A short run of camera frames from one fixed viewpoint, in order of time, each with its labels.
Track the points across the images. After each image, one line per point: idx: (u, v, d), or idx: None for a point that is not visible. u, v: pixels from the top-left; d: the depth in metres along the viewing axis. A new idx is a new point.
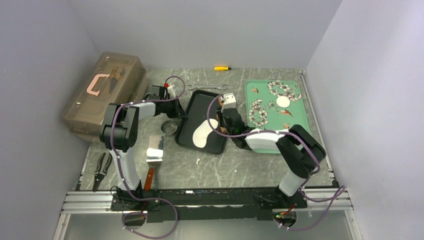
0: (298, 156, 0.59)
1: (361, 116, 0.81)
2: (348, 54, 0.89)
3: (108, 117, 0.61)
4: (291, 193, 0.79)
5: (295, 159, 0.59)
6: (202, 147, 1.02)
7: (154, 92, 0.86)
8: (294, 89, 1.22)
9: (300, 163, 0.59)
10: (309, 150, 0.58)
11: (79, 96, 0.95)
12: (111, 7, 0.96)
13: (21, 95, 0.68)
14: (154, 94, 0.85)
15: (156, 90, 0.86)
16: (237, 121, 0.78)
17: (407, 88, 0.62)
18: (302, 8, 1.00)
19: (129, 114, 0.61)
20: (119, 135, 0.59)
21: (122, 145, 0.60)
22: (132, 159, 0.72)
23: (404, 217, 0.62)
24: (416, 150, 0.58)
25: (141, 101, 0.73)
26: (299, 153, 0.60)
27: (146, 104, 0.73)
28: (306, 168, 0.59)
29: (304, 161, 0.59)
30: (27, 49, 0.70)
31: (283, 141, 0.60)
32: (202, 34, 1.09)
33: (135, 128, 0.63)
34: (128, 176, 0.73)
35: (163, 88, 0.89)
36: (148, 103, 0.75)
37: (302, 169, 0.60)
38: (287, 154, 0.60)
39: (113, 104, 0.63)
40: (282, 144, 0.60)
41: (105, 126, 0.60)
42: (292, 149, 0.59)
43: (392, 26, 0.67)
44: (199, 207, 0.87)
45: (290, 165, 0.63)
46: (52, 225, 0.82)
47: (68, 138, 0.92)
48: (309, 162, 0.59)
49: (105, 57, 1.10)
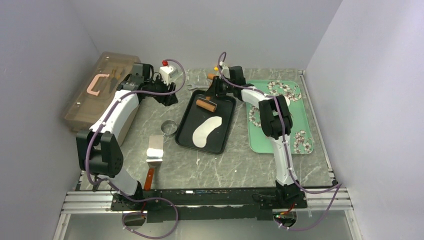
0: (269, 119, 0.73)
1: (362, 116, 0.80)
2: (348, 54, 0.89)
3: (82, 150, 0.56)
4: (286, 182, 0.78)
5: (266, 118, 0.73)
6: (202, 147, 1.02)
7: (137, 71, 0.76)
8: (294, 89, 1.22)
9: (269, 124, 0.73)
10: (280, 117, 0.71)
11: (79, 96, 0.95)
12: (111, 6, 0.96)
13: (21, 94, 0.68)
14: (137, 74, 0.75)
15: (138, 69, 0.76)
16: (239, 71, 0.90)
17: (406, 87, 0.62)
18: (302, 7, 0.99)
19: (103, 144, 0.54)
20: (98, 168, 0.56)
21: (106, 173, 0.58)
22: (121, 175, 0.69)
23: (404, 218, 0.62)
24: (416, 150, 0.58)
25: (117, 101, 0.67)
26: (271, 116, 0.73)
27: (124, 104, 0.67)
28: (273, 129, 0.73)
29: (273, 124, 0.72)
30: (26, 48, 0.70)
31: (263, 102, 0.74)
32: (202, 34, 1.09)
33: (116, 153, 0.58)
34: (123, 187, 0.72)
35: (149, 66, 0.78)
36: (127, 99, 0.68)
37: (269, 129, 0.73)
38: (263, 114, 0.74)
39: (84, 133, 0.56)
40: (262, 103, 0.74)
41: (82, 160, 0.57)
42: (267, 110, 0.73)
43: (392, 25, 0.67)
44: (199, 207, 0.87)
45: (262, 125, 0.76)
46: (52, 226, 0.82)
47: (68, 139, 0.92)
48: (277, 128, 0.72)
49: (105, 57, 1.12)
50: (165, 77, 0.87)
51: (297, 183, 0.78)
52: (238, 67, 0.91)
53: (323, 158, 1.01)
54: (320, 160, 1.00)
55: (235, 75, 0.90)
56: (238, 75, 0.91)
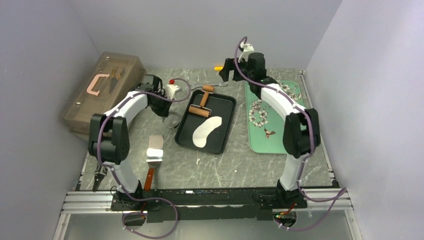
0: (296, 137, 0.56)
1: (362, 115, 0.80)
2: (348, 53, 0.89)
3: (94, 132, 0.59)
4: (289, 187, 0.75)
5: (292, 136, 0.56)
6: (202, 147, 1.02)
7: (148, 81, 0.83)
8: (294, 89, 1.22)
9: (295, 143, 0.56)
10: (310, 133, 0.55)
11: (79, 96, 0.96)
12: (111, 6, 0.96)
13: (21, 94, 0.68)
14: (148, 83, 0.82)
15: (150, 79, 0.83)
16: (260, 62, 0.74)
17: (406, 87, 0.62)
18: (303, 7, 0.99)
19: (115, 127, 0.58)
20: (107, 150, 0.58)
21: (113, 159, 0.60)
22: (128, 165, 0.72)
23: (405, 218, 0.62)
24: (417, 150, 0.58)
25: (129, 97, 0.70)
26: (299, 133, 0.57)
27: (135, 101, 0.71)
28: (299, 150, 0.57)
29: (300, 144, 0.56)
30: (26, 48, 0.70)
31: (291, 116, 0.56)
32: (202, 33, 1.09)
33: (125, 139, 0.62)
34: (125, 182, 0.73)
35: (157, 79, 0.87)
36: (138, 97, 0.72)
37: (294, 149, 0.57)
38: (288, 130, 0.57)
39: (98, 116, 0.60)
40: (289, 118, 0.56)
41: (93, 142, 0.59)
42: (295, 126, 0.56)
43: (392, 25, 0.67)
44: (199, 207, 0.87)
45: (284, 140, 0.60)
46: (52, 226, 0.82)
47: (68, 139, 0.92)
48: (303, 148, 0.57)
49: (105, 57, 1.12)
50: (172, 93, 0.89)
51: (300, 190, 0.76)
52: (260, 56, 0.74)
53: (323, 158, 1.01)
54: (320, 160, 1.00)
55: (255, 66, 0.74)
56: (259, 66, 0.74)
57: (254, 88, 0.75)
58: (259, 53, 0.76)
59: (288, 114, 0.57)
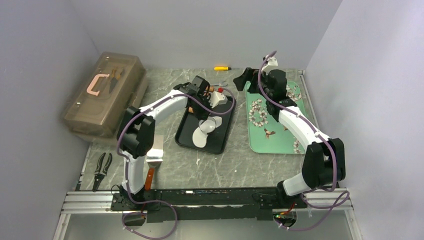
0: (318, 169, 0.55)
1: (361, 116, 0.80)
2: (348, 53, 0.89)
3: (124, 121, 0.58)
4: (291, 194, 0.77)
5: (314, 169, 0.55)
6: (202, 147, 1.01)
7: (195, 82, 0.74)
8: (294, 89, 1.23)
9: (316, 176, 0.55)
10: (334, 168, 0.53)
11: (79, 96, 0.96)
12: (112, 6, 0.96)
13: (21, 94, 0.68)
14: (195, 85, 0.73)
15: (198, 81, 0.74)
16: (281, 84, 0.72)
17: (406, 88, 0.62)
18: (302, 7, 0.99)
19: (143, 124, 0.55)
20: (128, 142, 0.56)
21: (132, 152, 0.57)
22: (142, 165, 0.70)
23: (404, 218, 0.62)
24: (417, 151, 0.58)
25: (169, 96, 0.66)
26: (321, 166, 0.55)
27: (173, 102, 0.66)
28: (319, 181, 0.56)
29: (321, 176, 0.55)
30: (26, 48, 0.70)
31: (315, 148, 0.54)
32: (202, 33, 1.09)
33: (150, 138, 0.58)
34: (132, 179, 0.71)
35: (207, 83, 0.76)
36: (178, 99, 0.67)
37: (314, 180, 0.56)
38: (310, 162, 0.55)
39: (133, 109, 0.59)
40: (312, 151, 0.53)
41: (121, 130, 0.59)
42: (318, 159, 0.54)
43: (391, 26, 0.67)
44: (199, 207, 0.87)
45: (303, 169, 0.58)
46: (52, 226, 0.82)
47: (68, 139, 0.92)
48: (324, 181, 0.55)
49: (105, 57, 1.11)
50: (215, 101, 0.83)
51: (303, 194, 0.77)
52: (283, 77, 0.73)
53: None
54: None
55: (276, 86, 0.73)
56: (280, 87, 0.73)
57: (272, 109, 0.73)
58: (280, 72, 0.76)
59: (310, 145, 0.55)
